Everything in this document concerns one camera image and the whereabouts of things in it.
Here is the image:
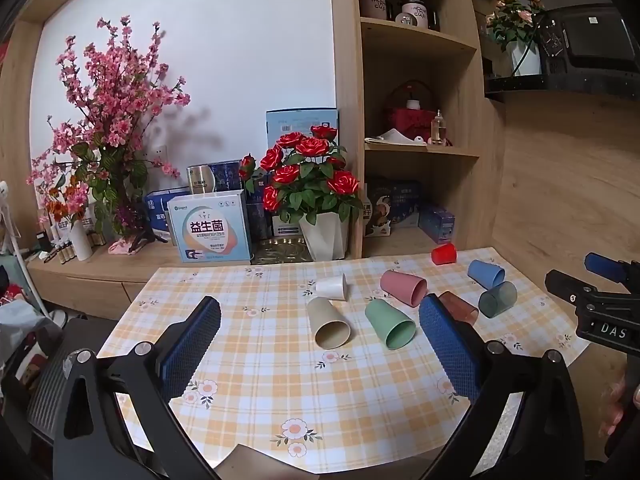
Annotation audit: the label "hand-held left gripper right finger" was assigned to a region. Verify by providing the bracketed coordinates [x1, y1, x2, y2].
[419, 294, 586, 480]

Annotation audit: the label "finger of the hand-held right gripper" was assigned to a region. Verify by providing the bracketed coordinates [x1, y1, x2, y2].
[545, 269, 599, 306]
[584, 253, 630, 285]

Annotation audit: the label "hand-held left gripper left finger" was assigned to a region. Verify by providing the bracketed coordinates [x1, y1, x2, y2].
[52, 296, 223, 480]

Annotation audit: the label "brown translucent cup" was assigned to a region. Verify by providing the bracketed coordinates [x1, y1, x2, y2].
[438, 291, 480, 325]

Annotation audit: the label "green cup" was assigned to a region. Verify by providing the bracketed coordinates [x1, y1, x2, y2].
[364, 298, 417, 351]

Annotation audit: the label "dark grey translucent cup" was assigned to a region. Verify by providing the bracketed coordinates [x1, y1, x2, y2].
[478, 281, 518, 319]

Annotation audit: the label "pink cup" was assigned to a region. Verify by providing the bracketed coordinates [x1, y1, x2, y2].
[380, 269, 429, 308]

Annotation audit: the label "blue cup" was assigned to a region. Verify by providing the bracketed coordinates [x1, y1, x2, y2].
[467, 259, 506, 290]

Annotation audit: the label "red cup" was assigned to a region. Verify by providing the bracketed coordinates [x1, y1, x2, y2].
[431, 243, 458, 266]

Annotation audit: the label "beige cup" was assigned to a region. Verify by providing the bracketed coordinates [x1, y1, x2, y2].
[306, 297, 353, 350]

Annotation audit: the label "white cup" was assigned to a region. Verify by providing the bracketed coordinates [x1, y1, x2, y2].
[313, 273, 348, 302]

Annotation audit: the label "person's right hand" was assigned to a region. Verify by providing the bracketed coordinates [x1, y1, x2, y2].
[599, 376, 640, 437]

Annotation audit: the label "yellow plaid floral tablecloth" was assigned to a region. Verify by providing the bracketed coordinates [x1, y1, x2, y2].
[97, 245, 593, 476]

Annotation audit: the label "light blue printed box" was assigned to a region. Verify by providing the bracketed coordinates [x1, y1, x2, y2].
[166, 191, 253, 265]

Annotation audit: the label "black mini tripod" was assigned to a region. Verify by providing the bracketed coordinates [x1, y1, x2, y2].
[120, 205, 168, 253]

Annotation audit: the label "gold embossed tray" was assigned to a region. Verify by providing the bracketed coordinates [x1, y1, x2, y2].
[250, 239, 314, 266]

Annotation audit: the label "blue and white box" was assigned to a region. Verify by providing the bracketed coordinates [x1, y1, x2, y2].
[145, 187, 193, 244]

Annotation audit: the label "dark blue moon print box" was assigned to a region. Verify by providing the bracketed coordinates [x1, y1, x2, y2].
[366, 177, 421, 237]

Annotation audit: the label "white vase orange flowers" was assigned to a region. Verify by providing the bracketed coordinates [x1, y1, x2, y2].
[42, 185, 97, 262]

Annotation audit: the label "small white blue box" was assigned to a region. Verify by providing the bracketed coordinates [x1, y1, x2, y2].
[272, 212, 307, 239]

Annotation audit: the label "silver box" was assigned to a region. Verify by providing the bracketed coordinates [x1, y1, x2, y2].
[187, 164, 217, 196]

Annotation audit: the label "dark blue patterned box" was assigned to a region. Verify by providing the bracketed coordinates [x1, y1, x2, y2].
[210, 160, 247, 194]

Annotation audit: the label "red rose plant white pot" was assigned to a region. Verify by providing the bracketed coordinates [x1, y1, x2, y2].
[239, 124, 363, 262]

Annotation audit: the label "black monitor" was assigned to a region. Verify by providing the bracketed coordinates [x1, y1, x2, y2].
[484, 4, 640, 94]

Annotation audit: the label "white folded cloth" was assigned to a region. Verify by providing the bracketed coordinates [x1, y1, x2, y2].
[365, 129, 429, 145]

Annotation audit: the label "red gift basket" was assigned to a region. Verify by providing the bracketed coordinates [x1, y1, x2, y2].
[384, 80, 437, 139]

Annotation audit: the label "tall pale blue box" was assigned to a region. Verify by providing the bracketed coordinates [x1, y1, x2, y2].
[265, 108, 340, 153]

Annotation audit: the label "pink blossom flower arrangement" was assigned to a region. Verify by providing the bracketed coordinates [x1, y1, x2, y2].
[27, 17, 192, 242]

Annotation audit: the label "pink rose plant white pot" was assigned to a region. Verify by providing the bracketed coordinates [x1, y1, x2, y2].
[486, 0, 547, 77]

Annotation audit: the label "wooden shelf unit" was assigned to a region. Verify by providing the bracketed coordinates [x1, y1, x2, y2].
[330, 0, 506, 262]

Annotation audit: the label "white labelled lidded jar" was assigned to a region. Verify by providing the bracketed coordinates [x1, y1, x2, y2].
[395, 0, 431, 29]

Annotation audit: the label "dark lidded jar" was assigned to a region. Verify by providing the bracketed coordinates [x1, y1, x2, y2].
[359, 0, 394, 22]

